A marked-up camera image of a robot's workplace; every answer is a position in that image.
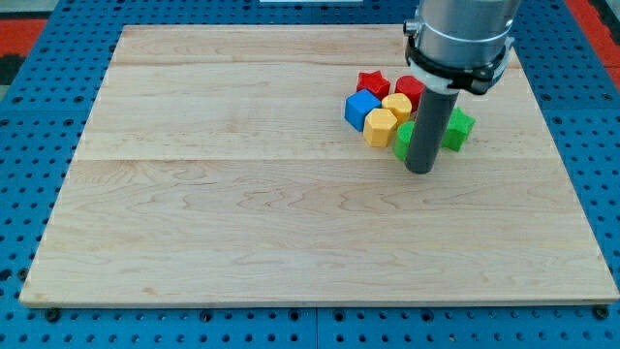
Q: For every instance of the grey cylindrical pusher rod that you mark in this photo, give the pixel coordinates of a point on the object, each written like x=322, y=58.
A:
x=433, y=117

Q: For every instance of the green star block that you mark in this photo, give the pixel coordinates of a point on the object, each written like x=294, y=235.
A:
x=458, y=130

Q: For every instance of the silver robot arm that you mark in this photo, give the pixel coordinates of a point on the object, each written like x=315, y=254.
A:
x=453, y=45

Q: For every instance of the red star block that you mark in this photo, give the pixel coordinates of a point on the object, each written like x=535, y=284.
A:
x=374, y=82

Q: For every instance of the red cylinder block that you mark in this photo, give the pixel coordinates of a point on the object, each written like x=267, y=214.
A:
x=412, y=88

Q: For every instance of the yellow heart block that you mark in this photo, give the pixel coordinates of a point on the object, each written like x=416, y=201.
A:
x=400, y=105

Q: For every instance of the green cylinder block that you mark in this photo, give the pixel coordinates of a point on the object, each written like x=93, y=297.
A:
x=402, y=140

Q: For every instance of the yellow hexagon block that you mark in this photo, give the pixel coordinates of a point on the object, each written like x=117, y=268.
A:
x=379, y=127

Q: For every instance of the blue cube block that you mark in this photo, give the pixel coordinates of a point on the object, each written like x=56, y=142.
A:
x=358, y=105

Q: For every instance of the wooden board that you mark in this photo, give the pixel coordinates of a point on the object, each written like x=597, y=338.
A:
x=216, y=169

